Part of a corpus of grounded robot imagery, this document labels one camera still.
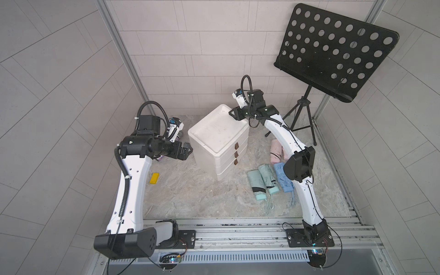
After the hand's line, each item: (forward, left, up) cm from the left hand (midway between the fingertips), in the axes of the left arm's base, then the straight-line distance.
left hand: (184, 144), depth 71 cm
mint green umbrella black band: (-9, -34, -24) cm, 42 cm away
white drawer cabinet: (+5, -14, -4) cm, 15 cm away
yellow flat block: (-3, +20, -27) cm, 33 cm away
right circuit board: (-36, -55, -27) cm, 71 cm away
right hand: (+26, -21, -4) cm, 33 cm away
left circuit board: (-37, +4, -25) cm, 45 cm away
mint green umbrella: (-4, -39, -23) cm, 46 cm away
